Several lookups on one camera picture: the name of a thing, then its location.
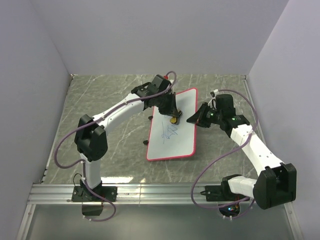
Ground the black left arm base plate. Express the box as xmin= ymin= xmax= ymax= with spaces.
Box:
xmin=71 ymin=185 xmax=118 ymax=203

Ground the pink framed whiteboard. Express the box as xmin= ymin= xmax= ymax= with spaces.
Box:
xmin=146 ymin=87 xmax=198 ymax=162

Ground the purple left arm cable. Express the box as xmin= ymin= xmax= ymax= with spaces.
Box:
xmin=53 ymin=71 xmax=178 ymax=223

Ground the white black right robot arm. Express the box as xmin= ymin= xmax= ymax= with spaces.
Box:
xmin=186 ymin=102 xmax=297 ymax=210

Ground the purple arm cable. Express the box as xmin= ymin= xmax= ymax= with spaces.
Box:
xmin=53 ymin=71 xmax=178 ymax=223
xmin=190 ymin=88 xmax=258 ymax=221

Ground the aluminium mounting rail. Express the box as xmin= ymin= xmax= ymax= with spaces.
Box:
xmin=26 ymin=182 xmax=293 ymax=206

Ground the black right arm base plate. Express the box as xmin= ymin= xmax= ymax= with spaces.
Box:
xmin=200 ymin=184 xmax=249 ymax=202

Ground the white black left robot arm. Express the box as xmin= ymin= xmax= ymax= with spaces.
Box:
xmin=74 ymin=75 xmax=182 ymax=201

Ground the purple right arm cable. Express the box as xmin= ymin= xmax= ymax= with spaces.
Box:
xmin=190 ymin=88 xmax=258 ymax=221

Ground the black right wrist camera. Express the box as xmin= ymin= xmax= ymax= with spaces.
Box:
xmin=215 ymin=94 xmax=236 ymax=116

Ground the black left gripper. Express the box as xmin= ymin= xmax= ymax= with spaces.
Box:
xmin=155 ymin=91 xmax=179 ymax=118

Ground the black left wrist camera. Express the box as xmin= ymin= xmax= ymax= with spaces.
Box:
xmin=150 ymin=74 xmax=170 ymax=93

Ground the yellow black bone eraser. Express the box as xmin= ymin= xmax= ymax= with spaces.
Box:
xmin=169 ymin=116 xmax=181 ymax=125

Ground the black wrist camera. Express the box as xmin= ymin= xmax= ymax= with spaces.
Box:
xmin=150 ymin=74 xmax=170 ymax=93
xmin=215 ymin=94 xmax=236 ymax=116

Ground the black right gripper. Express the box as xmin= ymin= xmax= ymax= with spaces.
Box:
xmin=187 ymin=102 xmax=223 ymax=129

